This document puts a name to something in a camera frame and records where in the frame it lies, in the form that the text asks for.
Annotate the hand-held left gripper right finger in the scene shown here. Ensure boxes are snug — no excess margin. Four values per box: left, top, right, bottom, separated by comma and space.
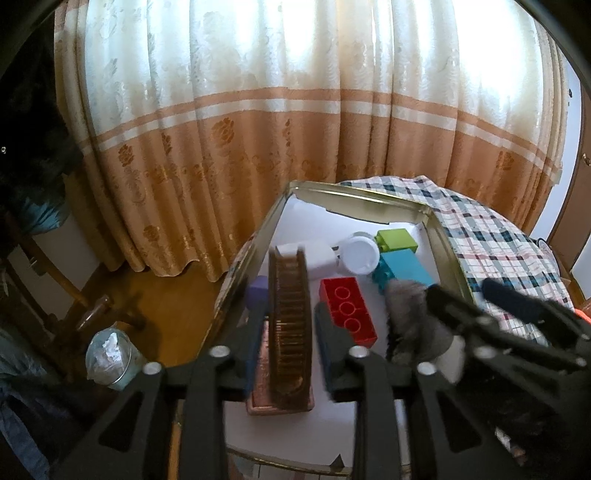
314, 302, 504, 480

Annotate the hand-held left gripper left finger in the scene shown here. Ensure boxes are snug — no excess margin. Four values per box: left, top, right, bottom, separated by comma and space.
51, 305, 271, 480

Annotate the red building block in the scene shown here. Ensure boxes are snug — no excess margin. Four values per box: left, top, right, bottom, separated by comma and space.
318, 277, 378, 347

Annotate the small purple box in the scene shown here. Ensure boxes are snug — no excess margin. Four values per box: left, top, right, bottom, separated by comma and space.
245, 276, 271, 311

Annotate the green building block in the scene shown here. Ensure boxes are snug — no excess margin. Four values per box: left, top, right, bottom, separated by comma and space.
375, 228, 419, 254

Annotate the pink copper box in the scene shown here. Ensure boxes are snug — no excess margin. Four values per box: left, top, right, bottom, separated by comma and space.
245, 318, 317, 416

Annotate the white charger plug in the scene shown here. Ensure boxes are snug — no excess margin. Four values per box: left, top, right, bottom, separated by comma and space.
276, 240, 342, 280

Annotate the cream and orange curtain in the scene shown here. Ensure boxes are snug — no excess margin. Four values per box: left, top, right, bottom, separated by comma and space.
53, 0, 571, 284

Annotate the blue cloth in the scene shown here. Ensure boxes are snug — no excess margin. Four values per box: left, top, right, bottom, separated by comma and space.
0, 318, 61, 480

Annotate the dark cloth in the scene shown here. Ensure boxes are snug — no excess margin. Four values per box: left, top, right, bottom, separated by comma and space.
0, 41, 84, 232

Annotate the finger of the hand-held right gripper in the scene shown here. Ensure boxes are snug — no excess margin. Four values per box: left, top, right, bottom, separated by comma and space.
426, 285, 583, 374
482, 277, 583, 333

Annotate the blue building block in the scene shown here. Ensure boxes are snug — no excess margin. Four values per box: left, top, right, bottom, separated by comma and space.
372, 249, 435, 294

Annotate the dark wooden chair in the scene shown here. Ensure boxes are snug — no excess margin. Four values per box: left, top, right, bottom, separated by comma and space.
0, 222, 148, 352

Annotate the grey toy figure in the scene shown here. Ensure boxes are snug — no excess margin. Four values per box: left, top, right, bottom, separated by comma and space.
383, 279, 455, 367

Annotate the gold rectangular metal tin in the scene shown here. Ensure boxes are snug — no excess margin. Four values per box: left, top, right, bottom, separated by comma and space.
198, 180, 476, 480

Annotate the brown wooden comb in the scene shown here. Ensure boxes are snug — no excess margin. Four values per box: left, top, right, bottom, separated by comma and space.
268, 246, 312, 409

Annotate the small bin with plastic bag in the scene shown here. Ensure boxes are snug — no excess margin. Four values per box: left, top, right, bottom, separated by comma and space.
85, 328, 146, 391

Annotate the white plastic bottle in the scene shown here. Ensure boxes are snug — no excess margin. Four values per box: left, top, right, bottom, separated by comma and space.
339, 233, 382, 275

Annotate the plaid tablecloth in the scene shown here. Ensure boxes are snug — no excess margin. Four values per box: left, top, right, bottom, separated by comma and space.
339, 175, 578, 347

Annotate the brown wooden door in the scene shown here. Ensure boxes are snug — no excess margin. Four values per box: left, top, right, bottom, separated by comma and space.
547, 83, 591, 273

